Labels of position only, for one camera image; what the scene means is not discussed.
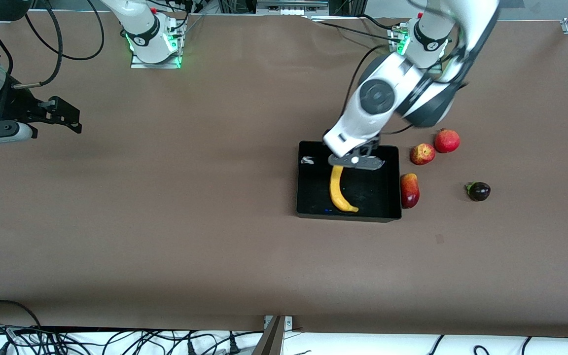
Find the red yellow apple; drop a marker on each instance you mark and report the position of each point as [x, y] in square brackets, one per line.
[422, 154]

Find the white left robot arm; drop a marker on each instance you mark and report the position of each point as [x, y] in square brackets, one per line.
[358, 125]

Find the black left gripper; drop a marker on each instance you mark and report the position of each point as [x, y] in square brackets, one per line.
[372, 144]

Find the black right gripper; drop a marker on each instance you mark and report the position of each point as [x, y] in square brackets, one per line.
[12, 107]

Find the yellow banana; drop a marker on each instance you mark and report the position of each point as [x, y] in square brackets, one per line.
[336, 190]

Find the dark purple eggplant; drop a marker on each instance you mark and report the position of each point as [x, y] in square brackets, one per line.
[479, 192]

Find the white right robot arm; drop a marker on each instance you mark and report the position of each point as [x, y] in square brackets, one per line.
[141, 29]

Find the black plastic box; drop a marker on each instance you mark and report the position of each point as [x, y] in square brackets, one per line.
[372, 197]

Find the red pomegranate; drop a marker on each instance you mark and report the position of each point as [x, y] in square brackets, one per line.
[446, 141]

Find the red orange mango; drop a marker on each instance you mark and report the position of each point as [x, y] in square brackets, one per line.
[409, 190]

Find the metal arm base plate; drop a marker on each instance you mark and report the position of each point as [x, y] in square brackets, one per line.
[173, 61]
[396, 47]

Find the aluminium frame post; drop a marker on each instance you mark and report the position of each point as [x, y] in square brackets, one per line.
[269, 342]

